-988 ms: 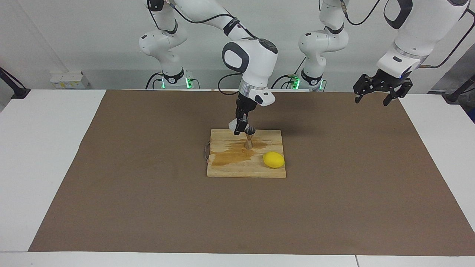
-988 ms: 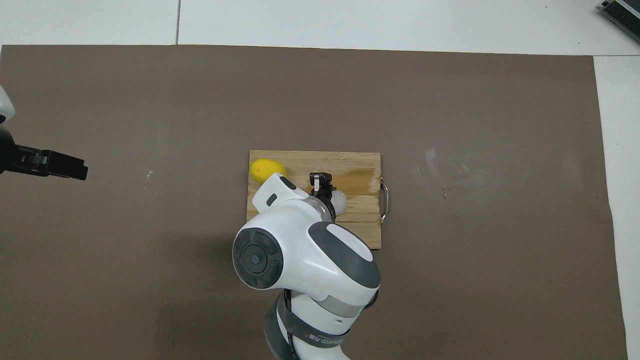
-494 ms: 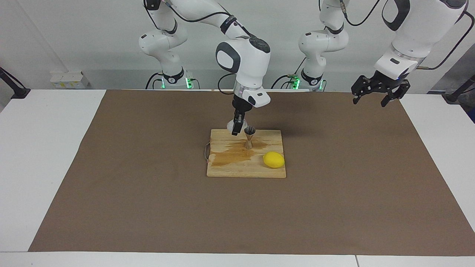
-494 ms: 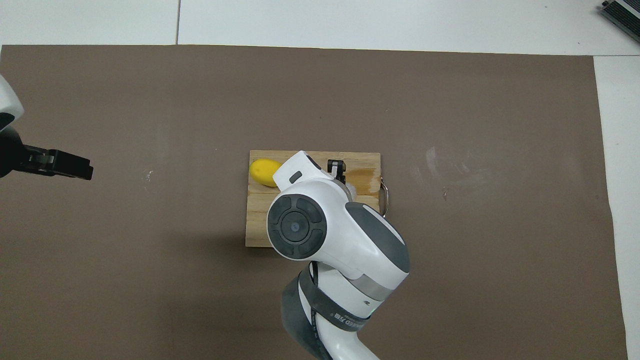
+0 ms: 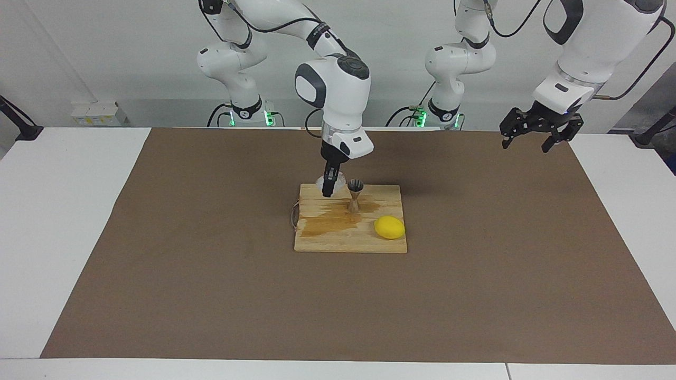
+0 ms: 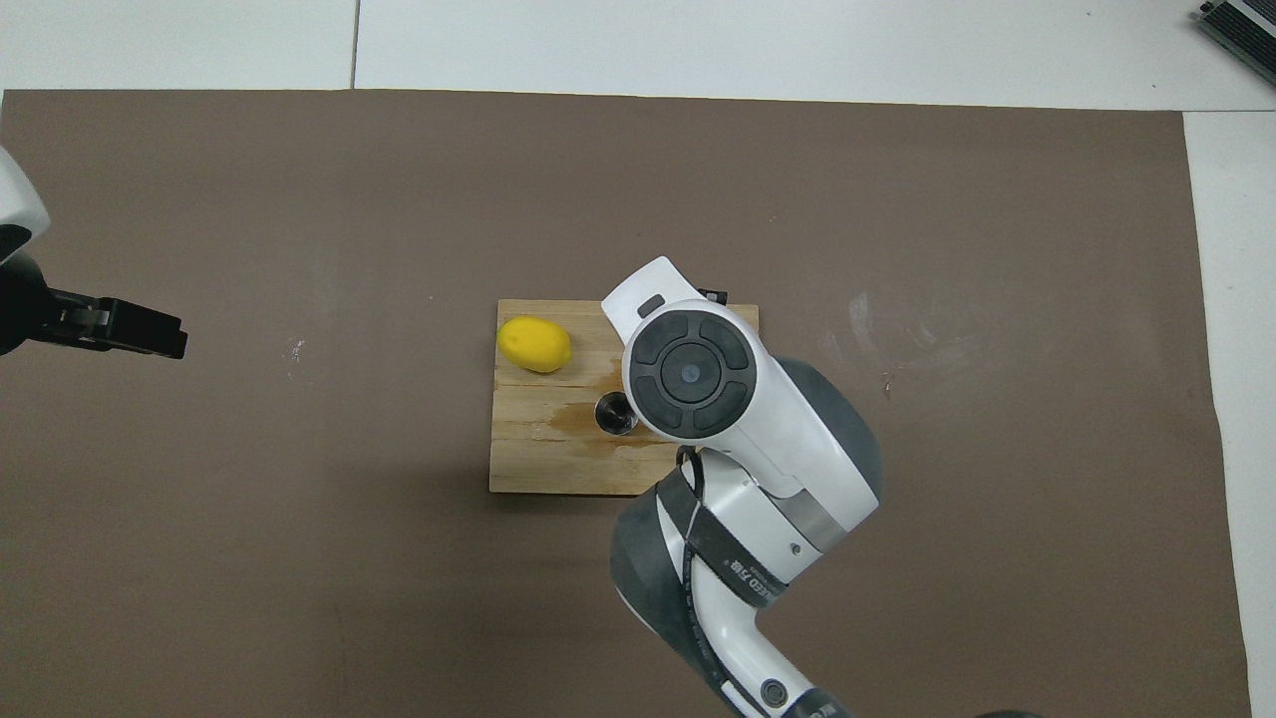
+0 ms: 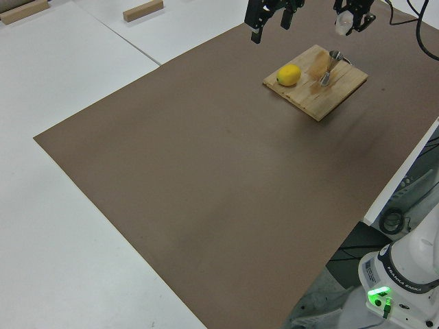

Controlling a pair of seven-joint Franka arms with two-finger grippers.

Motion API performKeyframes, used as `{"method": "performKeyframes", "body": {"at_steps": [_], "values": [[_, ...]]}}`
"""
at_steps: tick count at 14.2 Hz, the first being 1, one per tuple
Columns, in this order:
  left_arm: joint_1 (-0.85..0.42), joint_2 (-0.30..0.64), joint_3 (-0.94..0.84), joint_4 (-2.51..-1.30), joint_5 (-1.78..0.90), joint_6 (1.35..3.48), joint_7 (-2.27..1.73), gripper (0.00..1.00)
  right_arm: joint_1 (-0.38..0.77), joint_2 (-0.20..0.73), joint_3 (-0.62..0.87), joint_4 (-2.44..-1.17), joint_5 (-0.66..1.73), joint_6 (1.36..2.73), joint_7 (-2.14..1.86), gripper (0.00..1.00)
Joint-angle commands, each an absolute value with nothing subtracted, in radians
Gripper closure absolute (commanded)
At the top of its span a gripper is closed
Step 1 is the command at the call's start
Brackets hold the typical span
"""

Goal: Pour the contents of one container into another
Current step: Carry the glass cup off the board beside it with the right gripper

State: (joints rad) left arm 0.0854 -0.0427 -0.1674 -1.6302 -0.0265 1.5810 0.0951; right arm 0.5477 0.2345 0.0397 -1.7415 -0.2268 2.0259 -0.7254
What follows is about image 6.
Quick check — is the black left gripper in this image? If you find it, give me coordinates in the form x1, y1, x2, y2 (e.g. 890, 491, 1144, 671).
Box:
0, 251, 189, 361

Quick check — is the steel double jigger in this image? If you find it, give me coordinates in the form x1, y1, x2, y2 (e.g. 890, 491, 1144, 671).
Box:
594, 391, 640, 437

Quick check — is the yellow lemon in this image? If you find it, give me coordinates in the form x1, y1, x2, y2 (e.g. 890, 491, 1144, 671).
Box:
496, 315, 573, 375

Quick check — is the wooden cutting board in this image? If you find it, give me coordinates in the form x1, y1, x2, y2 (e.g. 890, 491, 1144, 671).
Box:
488, 299, 761, 498

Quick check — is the brown paper table mat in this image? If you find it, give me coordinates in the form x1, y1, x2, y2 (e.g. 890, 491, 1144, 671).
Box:
0, 88, 1254, 718

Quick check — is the grey ribbed metal device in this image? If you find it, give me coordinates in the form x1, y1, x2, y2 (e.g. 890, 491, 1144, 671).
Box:
1191, 0, 1276, 86

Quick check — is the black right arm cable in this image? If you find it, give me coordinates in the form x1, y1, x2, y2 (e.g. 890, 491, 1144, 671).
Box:
676, 446, 749, 714

